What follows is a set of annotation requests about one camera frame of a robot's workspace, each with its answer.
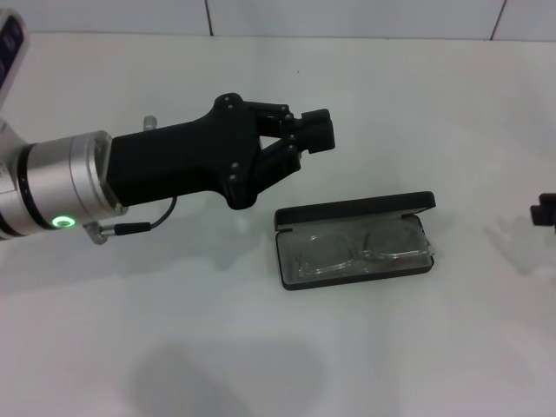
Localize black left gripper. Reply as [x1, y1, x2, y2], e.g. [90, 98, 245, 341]
[103, 91, 338, 212]

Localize black glasses case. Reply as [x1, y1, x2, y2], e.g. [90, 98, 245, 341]
[274, 190, 437, 292]

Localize clear plastic glasses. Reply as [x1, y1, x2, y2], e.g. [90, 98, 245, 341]
[296, 215, 436, 280]

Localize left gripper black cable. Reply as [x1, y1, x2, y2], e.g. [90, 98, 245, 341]
[83, 195, 180, 247]

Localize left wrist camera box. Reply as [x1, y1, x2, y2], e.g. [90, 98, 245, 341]
[0, 14, 32, 110]

